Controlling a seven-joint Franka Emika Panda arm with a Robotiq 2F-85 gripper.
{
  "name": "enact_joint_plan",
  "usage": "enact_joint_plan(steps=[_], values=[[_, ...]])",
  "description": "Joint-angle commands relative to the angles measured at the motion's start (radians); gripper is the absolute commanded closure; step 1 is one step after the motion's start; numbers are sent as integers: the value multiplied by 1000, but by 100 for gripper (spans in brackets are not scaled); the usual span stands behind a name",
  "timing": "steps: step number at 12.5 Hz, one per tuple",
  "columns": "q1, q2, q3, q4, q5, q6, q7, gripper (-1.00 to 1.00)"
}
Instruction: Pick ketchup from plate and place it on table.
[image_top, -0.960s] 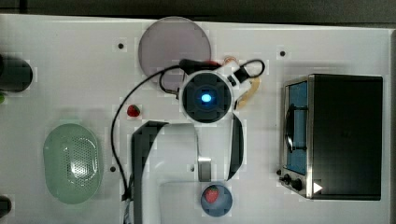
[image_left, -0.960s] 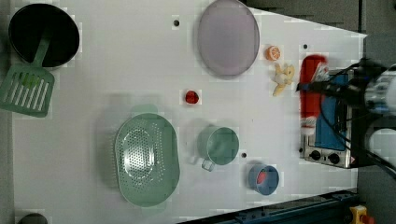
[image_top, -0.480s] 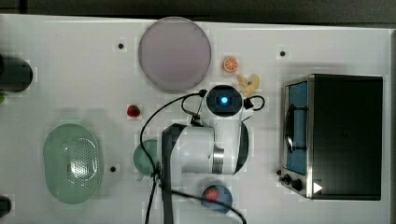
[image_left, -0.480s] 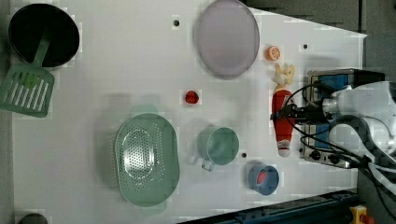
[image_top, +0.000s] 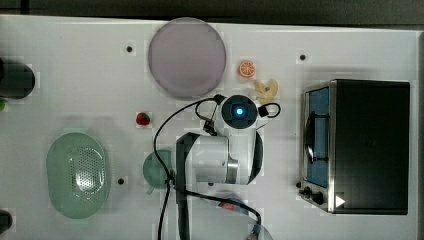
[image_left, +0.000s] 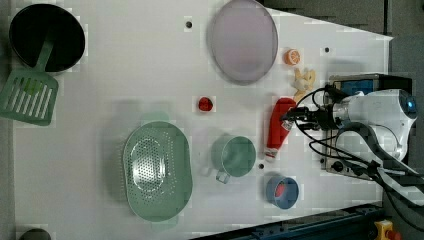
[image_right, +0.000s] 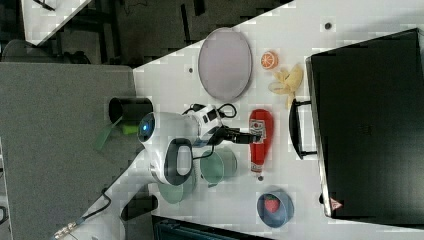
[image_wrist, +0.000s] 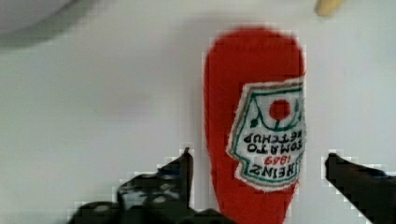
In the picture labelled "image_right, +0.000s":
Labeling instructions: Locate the green slotted spatula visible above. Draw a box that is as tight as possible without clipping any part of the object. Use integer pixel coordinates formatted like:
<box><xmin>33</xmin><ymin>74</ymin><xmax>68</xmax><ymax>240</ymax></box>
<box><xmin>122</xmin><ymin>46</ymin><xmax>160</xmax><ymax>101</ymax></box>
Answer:
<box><xmin>93</xmin><ymin>117</ymin><xmax>137</xmax><ymax>151</ymax></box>

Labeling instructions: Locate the green mug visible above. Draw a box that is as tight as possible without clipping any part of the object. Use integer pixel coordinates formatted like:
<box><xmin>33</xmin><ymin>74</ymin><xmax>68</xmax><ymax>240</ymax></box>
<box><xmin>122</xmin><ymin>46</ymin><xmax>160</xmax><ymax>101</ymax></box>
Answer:
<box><xmin>200</xmin><ymin>147</ymin><xmax>238</xmax><ymax>187</ymax></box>

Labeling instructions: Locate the green perforated colander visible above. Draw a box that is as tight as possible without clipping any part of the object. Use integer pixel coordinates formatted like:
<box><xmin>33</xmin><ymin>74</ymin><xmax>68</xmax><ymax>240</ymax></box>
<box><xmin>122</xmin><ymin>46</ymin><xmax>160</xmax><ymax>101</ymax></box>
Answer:
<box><xmin>158</xmin><ymin>174</ymin><xmax>196</xmax><ymax>204</ymax></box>

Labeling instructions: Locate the yellow banana peel toy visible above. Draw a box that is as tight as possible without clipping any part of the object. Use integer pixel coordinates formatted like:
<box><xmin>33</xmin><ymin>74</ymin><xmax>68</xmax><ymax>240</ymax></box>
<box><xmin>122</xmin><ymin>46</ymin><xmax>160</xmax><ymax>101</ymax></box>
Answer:
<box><xmin>268</xmin><ymin>64</ymin><xmax>304</xmax><ymax>109</ymax></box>

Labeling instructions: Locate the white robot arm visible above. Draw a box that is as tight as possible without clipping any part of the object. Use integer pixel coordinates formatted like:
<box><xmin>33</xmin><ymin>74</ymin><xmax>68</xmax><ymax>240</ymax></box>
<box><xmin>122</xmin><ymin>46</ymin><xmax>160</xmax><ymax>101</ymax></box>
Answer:
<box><xmin>49</xmin><ymin>104</ymin><xmax>261</xmax><ymax>240</ymax></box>

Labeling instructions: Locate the grey round plate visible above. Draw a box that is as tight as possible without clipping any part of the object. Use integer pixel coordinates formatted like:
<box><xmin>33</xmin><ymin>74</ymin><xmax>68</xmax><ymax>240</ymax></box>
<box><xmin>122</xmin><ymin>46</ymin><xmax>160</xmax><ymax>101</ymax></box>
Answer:
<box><xmin>198</xmin><ymin>28</ymin><xmax>252</xmax><ymax>102</ymax></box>

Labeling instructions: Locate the orange slice toy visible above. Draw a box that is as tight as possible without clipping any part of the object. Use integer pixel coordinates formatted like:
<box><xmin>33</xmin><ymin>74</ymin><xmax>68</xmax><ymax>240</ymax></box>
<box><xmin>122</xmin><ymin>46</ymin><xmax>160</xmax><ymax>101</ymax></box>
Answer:
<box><xmin>261</xmin><ymin>51</ymin><xmax>279</xmax><ymax>70</ymax></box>

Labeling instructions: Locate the blue bowl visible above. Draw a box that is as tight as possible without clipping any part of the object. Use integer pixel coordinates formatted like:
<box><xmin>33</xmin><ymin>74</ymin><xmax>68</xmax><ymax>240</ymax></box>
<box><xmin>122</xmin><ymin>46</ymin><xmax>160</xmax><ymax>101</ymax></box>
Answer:
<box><xmin>257</xmin><ymin>191</ymin><xmax>294</xmax><ymax>228</ymax></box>

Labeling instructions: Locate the red plush ketchup bottle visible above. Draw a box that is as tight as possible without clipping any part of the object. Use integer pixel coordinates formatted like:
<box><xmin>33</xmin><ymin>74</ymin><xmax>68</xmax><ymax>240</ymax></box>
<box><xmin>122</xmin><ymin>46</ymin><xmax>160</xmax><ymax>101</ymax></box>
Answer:
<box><xmin>249</xmin><ymin>109</ymin><xmax>274</xmax><ymax>175</ymax></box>

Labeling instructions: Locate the red strawberry toy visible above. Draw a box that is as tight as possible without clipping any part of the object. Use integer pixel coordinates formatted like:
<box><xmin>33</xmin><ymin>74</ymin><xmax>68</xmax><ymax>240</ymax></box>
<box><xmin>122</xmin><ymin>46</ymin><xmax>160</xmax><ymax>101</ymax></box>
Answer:
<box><xmin>264</xmin><ymin>195</ymin><xmax>280</xmax><ymax>213</ymax></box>

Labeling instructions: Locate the black cylinder cup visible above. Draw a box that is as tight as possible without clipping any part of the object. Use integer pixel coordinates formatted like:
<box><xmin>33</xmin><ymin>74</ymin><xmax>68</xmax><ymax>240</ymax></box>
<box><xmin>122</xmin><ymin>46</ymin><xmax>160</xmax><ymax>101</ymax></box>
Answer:
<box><xmin>121</xmin><ymin>195</ymin><xmax>158</xmax><ymax>221</ymax></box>

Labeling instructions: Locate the black pot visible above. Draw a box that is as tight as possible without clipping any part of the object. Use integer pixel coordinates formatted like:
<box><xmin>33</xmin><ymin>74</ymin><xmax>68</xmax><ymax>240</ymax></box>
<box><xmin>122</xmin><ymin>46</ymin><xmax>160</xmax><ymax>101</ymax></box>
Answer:
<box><xmin>108</xmin><ymin>98</ymin><xmax>153</xmax><ymax>125</ymax></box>

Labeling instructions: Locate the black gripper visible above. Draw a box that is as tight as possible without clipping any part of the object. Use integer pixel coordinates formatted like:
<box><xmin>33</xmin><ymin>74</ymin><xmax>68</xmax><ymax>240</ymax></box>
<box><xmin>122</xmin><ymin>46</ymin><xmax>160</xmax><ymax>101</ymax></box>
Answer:
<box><xmin>208</xmin><ymin>126</ymin><xmax>261</xmax><ymax>145</ymax></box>

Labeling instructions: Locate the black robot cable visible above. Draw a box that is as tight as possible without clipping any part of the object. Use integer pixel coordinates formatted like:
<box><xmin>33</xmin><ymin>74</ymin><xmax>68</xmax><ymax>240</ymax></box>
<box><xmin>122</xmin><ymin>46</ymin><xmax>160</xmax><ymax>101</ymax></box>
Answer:
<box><xmin>181</xmin><ymin>102</ymin><xmax>238</xmax><ymax>120</ymax></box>

